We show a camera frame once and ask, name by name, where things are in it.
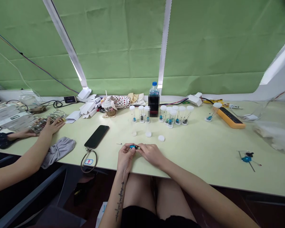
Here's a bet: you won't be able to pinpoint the person's right hand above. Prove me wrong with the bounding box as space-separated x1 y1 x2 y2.
137 143 168 170

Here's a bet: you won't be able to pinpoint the person's left hand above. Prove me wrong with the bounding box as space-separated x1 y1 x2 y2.
117 142 136 172

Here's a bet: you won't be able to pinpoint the open clear vial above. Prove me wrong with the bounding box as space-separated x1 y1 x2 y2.
131 118 139 137
145 117 153 138

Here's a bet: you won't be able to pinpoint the row of capped clear vials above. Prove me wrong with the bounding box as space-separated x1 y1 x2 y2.
129 104 195 129

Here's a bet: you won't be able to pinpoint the black smartphone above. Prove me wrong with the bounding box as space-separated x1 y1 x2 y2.
84 125 110 149

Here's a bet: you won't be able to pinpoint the plastic bottle with blue cap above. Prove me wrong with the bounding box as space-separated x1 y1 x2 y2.
148 81 161 118

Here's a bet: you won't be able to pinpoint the beige cloth bag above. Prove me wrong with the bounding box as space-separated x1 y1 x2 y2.
128 92 147 105

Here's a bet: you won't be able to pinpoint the polka dot plush toy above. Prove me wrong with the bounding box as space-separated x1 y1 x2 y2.
107 95 131 110

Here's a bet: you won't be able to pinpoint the drink cup with straw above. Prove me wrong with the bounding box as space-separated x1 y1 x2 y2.
101 90 117 118

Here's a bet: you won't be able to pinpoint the person's legs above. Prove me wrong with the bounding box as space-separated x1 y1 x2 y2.
121 173 201 228

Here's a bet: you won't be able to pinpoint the pile of white cardboard boxes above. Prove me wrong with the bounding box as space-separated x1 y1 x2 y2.
65 86 105 124

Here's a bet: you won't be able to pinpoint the white adapter box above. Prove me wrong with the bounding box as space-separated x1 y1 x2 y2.
187 92 204 107

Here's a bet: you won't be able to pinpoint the black shoe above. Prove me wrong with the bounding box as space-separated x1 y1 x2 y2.
73 174 97 207

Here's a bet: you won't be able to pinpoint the single vial with blue part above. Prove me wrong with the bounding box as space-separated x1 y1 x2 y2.
205 102 223 123

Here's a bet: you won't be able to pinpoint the white blue box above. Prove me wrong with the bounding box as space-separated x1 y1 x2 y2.
96 201 109 228

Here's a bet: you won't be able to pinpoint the yellow flat packet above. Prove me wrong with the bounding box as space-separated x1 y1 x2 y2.
202 99 230 108

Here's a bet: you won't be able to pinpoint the grey cloth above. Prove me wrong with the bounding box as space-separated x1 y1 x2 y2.
41 136 76 170

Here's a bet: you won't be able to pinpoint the small black screen device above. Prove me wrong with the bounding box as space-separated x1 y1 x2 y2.
63 95 77 105

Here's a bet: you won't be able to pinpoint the orange black power strip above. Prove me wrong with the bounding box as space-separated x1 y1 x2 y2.
212 106 246 130

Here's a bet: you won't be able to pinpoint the pile of small glass bottles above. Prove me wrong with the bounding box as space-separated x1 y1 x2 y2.
28 111 67 136

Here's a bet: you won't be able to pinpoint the green window blind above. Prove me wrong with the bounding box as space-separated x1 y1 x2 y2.
52 0 167 90
0 0 84 97
162 0 285 96

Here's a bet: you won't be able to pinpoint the clear plastic container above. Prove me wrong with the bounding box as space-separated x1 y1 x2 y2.
231 100 263 122

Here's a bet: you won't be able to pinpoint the dark office chair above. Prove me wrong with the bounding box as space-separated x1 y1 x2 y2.
0 154 87 228

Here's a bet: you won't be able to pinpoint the clear glass jar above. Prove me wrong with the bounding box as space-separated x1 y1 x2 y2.
19 93 43 112

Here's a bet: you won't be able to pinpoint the clear bag of white cotton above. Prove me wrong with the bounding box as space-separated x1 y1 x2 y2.
252 101 285 156

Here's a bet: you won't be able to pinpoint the stack of white flat boxes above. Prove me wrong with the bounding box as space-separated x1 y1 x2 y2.
0 100 36 132

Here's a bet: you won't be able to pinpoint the dark dotted scrunchie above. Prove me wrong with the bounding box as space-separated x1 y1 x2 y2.
0 132 15 150

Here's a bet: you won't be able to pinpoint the bundle of coloured wires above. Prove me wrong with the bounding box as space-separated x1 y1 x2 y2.
159 97 190 107

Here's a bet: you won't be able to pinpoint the phone lanyard with tag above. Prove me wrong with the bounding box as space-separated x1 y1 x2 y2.
80 147 98 174

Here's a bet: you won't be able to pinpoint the black cable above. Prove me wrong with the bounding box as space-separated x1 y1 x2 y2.
39 99 65 108

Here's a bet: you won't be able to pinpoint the blue component with wire leads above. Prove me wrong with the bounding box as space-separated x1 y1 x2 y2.
237 149 262 172

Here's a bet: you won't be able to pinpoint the thin coloured hanging wire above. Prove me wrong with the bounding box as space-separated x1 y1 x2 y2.
0 26 80 94

